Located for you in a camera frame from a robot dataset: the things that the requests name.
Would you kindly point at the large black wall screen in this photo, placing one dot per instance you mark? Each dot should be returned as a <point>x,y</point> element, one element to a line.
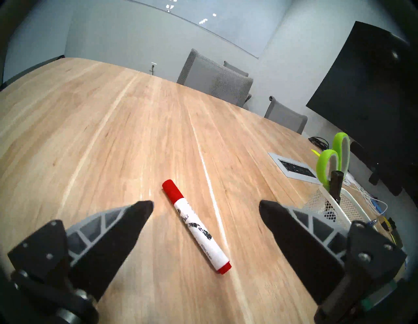
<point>369,91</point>

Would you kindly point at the white mesh pen holder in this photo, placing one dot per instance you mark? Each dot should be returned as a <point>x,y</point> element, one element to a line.
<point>351,205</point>

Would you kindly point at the wide glass wall whiteboard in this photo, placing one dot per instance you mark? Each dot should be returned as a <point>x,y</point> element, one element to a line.
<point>228,19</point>

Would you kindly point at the red capped whiteboard marker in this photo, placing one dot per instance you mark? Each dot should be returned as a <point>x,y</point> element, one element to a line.
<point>196,225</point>

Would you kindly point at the grey office chair with armrests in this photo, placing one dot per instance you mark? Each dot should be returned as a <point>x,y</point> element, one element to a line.
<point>235,68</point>

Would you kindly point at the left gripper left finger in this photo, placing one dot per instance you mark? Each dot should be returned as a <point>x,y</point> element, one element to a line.
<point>98,248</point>

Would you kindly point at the grey mesh office chair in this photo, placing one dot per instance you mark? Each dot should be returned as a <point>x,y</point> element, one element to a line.
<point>215,78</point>
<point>287,116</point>

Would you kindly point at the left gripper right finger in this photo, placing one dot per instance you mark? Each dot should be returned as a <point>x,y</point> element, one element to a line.
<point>303,248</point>

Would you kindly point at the yellow tape roll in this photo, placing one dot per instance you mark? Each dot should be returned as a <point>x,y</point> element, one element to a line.
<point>387,224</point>

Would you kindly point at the silver table power outlet panel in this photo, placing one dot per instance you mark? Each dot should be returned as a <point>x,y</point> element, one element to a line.
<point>284,163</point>

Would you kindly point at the blue flat disc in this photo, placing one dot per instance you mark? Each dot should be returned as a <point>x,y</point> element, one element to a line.
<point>376,205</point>

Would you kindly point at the black video sound bar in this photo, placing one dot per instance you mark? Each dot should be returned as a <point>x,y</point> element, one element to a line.
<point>388,183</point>

